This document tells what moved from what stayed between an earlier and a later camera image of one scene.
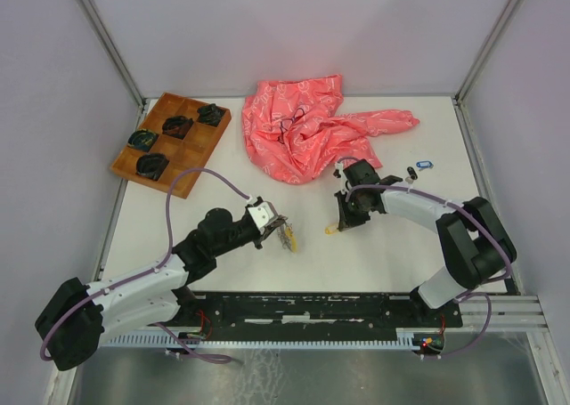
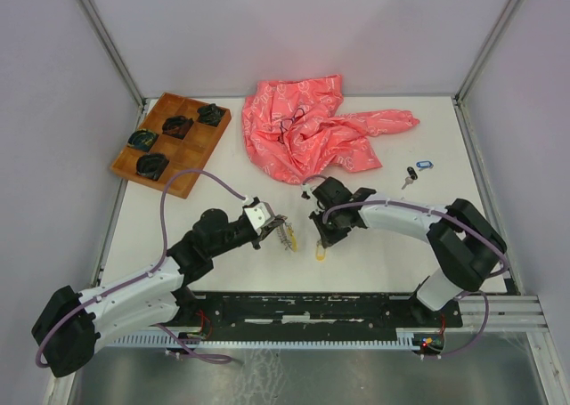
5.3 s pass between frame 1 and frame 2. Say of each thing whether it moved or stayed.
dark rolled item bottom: stayed
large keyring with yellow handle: stayed
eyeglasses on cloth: stayed
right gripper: moved
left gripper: stayed
